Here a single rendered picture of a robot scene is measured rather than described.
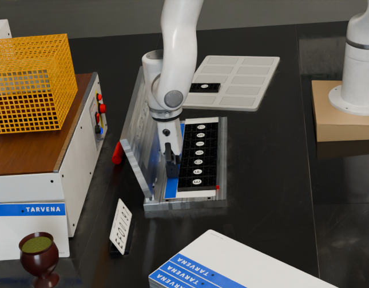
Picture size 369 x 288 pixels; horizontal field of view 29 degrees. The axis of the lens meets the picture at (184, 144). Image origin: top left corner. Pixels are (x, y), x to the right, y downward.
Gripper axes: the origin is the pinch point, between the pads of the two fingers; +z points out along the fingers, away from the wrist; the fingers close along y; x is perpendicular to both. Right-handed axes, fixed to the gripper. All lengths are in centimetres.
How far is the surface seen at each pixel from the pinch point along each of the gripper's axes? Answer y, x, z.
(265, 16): 225, -31, 42
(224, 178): -4.9, -13.5, 1.9
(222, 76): 61, -12, 3
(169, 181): -4.7, 0.9, 2.1
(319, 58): 73, -46, 4
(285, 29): 104, -36, 4
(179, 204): -14.7, -2.3, 2.6
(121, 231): -27.4, 10.3, 0.8
